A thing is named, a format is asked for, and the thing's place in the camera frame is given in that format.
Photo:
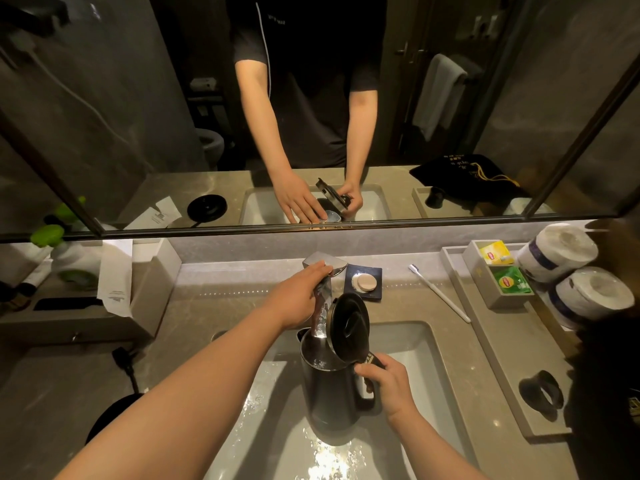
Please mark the person's right hand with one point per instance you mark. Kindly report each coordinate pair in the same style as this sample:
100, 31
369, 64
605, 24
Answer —
390, 387

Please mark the person's left hand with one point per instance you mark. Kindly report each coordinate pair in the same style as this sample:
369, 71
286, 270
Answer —
292, 299

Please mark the chrome faucet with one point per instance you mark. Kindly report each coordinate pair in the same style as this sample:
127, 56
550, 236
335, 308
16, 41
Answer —
337, 262

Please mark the black electric kettle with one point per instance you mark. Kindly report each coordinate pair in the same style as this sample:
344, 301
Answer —
327, 394

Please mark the white sink basin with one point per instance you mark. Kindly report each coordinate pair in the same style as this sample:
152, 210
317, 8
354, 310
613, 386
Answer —
280, 444

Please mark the person's right forearm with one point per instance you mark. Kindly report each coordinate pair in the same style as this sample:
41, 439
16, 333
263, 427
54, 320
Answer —
435, 454

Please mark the person's left forearm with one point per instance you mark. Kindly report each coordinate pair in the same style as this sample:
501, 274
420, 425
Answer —
185, 409

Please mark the grey stone countertop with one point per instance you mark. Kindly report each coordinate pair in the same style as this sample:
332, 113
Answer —
220, 299

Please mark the black round kettle base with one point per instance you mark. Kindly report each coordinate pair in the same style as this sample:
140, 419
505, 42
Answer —
112, 417

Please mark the round beige soap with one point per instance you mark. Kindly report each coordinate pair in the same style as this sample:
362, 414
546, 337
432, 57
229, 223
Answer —
364, 282

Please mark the dark square soap dish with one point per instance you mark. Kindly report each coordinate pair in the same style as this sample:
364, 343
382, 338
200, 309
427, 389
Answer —
376, 290

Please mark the white toothbrush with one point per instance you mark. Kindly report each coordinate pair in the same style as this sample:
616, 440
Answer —
440, 293

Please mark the long grey tray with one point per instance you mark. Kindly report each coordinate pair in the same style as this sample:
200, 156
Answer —
502, 352

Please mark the grey tea bag box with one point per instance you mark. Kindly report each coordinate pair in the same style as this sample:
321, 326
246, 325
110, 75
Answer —
490, 294

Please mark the grey amenity tray box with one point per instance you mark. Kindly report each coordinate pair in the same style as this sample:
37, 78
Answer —
155, 292

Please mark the green tea bag packet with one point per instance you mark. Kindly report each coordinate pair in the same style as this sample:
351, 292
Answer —
512, 280

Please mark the yellow tea bag packet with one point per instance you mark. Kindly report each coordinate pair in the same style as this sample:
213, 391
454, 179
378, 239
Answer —
496, 253

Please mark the white paper card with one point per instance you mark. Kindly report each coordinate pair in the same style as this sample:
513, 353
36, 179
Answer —
115, 277

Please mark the wrapped toilet paper roll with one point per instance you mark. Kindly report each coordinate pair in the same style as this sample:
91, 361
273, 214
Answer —
592, 295
556, 252

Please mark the white bottle with green cap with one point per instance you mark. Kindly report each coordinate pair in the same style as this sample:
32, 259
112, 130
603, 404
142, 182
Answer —
75, 262

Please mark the black comb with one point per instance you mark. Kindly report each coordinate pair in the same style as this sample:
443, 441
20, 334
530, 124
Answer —
67, 303

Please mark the white tube with dark cap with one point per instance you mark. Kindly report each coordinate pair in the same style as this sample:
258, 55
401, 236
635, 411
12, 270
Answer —
35, 278

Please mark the small dark bottle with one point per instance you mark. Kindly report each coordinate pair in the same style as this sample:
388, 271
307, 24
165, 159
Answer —
14, 299

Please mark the black-framed wall mirror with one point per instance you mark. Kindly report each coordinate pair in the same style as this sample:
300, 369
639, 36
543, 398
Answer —
125, 79

